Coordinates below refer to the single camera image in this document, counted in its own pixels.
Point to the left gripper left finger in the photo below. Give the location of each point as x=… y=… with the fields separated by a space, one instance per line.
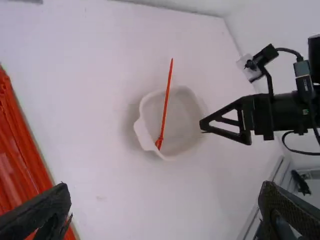
x=37 y=215

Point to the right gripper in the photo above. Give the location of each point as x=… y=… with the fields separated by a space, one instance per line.
x=285 y=112

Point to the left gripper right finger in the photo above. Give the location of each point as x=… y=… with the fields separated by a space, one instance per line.
x=287 y=215

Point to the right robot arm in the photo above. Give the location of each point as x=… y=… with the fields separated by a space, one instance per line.
x=315 y=55

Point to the silver rails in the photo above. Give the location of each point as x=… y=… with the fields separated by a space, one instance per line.
x=281 y=172

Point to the white dish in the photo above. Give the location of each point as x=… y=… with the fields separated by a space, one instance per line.
x=180 y=120

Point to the black box on bracket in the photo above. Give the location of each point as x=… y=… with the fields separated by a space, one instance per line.
x=266 y=53

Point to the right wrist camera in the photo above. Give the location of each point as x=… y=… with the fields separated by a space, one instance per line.
x=303 y=80

